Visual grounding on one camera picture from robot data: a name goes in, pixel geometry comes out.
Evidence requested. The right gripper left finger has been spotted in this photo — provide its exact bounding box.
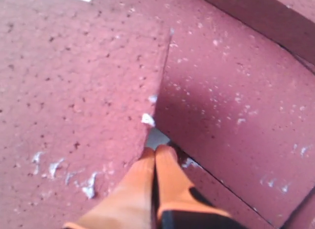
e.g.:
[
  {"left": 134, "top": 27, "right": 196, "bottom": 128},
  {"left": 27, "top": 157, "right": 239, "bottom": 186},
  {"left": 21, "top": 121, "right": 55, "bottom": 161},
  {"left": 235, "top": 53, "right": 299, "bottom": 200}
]
[{"left": 63, "top": 147, "right": 155, "bottom": 229}]

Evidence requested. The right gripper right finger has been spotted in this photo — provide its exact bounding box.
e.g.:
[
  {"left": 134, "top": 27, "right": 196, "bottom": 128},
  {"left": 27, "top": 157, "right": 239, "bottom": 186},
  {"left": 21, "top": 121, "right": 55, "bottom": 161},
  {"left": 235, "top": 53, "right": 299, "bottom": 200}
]
[{"left": 156, "top": 145, "right": 245, "bottom": 229}]

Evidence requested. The red brick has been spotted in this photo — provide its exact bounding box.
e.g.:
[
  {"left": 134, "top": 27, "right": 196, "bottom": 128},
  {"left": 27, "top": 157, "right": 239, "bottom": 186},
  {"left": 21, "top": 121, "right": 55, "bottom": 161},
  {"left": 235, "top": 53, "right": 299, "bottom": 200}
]
[
  {"left": 282, "top": 188, "right": 315, "bottom": 229},
  {"left": 155, "top": 0, "right": 315, "bottom": 229},
  {"left": 0, "top": 0, "right": 170, "bottom": 229}
]

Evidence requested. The red brick third row right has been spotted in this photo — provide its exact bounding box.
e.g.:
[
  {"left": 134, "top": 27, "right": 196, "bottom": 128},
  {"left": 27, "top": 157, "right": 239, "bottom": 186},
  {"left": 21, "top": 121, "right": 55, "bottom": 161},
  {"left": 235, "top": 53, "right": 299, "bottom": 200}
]
[{"left": 170, "top": 143, "right": 273, "bottom": 229}]

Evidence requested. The red brick second row right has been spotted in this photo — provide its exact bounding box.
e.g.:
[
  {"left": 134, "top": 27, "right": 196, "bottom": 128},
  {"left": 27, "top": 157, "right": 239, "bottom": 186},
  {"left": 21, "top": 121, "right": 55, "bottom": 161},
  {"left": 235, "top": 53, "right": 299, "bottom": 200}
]
[{"left": 205, "top": 0, "right": 315, "bottom": 72}]

